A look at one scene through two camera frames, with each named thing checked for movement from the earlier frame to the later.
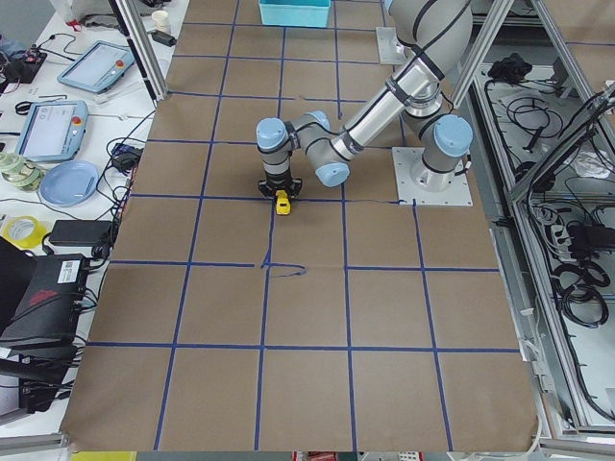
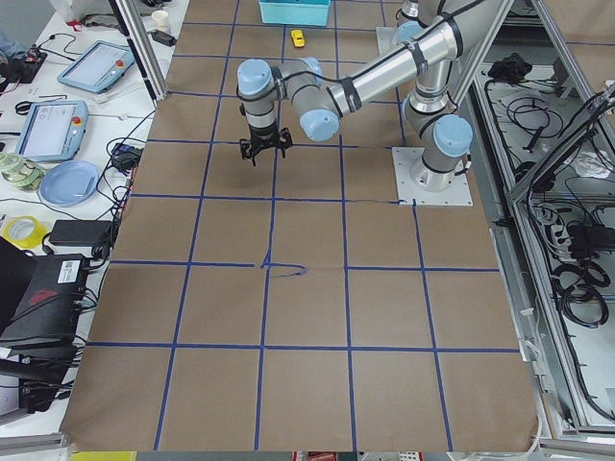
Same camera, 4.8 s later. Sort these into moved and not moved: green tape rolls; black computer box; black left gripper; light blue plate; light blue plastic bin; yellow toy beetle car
Moved: yellow toy beetle car; black left gripper
Not moved: light blue plate; light blue plastic bin; black computer box; green tape rolls
